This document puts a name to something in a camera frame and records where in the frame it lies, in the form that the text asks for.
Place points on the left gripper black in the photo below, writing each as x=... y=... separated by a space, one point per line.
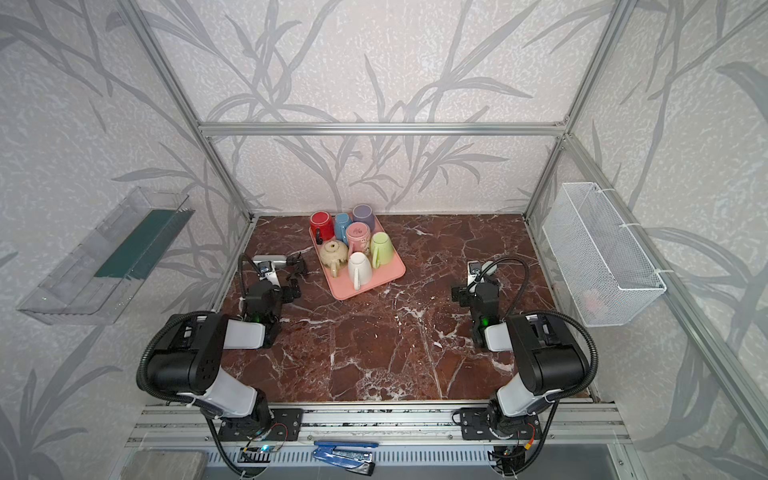
x=291 y=274

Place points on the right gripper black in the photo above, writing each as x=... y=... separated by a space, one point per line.
x=466 y=291

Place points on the white mug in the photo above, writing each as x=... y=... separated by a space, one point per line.
x=360 y=270

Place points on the pink plastic tray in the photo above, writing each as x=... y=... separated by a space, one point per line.
x=341 y=288

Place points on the pink mug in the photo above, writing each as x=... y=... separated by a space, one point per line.
x=358 y=235

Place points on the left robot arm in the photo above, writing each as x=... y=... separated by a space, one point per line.
x=182 y=362

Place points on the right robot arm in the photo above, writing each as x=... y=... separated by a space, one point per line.
x=554 y=356

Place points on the red mug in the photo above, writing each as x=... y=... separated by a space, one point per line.
x=322 y=227

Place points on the green mug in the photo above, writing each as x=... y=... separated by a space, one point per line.
x=382 y=250

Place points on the blue mug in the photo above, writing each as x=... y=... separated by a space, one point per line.
x=341 y=223

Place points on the purple mug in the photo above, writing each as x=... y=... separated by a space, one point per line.
x=363 y=213

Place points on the silver metal cylinder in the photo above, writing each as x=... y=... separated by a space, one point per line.
x=277 y=262

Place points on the beige teapot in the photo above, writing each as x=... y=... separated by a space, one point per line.
x=333 y=255

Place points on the pink object in basket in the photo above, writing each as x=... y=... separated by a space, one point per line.
x=594 y=304

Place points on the green circuit board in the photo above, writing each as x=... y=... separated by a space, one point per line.
x=261 y=449

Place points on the blue stapler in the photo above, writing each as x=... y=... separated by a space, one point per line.
x=353 y=457

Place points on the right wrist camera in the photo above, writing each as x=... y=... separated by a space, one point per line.
x=474 y=269

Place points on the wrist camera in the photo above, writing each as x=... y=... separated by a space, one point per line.
x=474 y=269
x=269 y=274

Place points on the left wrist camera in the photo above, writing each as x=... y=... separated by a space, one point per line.
x=269 y=274

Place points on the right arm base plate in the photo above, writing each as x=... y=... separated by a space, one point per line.
x=490 y=424

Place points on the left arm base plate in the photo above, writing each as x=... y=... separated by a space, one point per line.
x=281 y=424

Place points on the white wire basket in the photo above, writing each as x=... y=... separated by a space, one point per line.
x=595 y=248

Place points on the aluminium mounting rail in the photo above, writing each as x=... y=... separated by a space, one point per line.
x=409 y=423

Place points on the clear plastic wall shelf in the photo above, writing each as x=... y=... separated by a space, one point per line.
x=95 y=282

